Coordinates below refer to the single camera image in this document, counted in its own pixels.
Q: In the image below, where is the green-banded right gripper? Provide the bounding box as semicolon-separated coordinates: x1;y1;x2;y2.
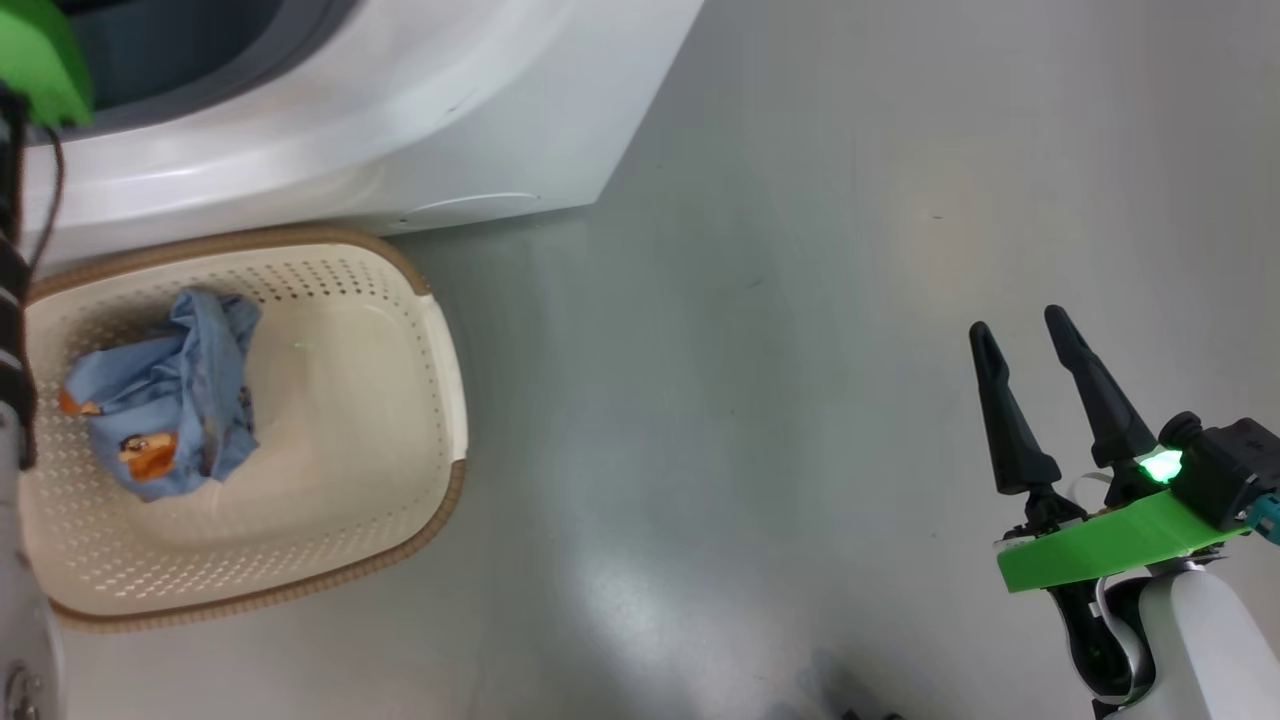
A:
968;304;1253;594

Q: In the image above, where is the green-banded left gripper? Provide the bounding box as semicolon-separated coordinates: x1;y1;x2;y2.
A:
0;0;96;129

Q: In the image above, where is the blue orange-print garment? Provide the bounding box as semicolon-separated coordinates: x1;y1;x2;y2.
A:
60;288;264;503

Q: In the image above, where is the grey rubber door gasket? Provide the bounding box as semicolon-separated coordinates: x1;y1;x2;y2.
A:
55;0;363;136

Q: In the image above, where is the white front-load washing machine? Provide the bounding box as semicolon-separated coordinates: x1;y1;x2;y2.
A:
0;0;707;273

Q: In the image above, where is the cream perforated laundry basket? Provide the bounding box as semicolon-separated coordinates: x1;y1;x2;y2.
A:
18;225;469;634

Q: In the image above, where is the round white filter cover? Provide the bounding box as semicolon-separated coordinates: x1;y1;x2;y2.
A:
408;192;543;219

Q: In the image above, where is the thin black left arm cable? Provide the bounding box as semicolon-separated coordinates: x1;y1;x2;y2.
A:
28;125;67;276

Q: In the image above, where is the teal right camera connector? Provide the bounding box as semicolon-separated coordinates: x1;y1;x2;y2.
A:
1245;492;1280;546

